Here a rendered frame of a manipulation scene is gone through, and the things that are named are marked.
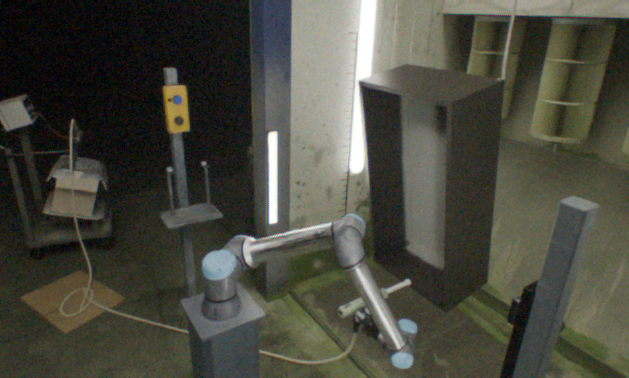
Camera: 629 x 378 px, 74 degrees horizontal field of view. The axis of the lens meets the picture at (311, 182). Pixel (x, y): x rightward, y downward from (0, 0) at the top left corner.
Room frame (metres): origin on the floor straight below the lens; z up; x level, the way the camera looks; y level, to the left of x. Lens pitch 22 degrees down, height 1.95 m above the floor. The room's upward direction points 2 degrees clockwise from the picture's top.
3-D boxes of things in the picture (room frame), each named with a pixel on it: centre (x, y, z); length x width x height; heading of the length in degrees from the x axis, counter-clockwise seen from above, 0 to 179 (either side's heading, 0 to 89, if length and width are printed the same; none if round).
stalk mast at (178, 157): (2.41, 0.82, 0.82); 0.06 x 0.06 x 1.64; 34
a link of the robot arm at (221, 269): (1.63, 0.41, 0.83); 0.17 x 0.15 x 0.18; 165
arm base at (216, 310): (1.62, 0.41, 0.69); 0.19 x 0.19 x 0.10
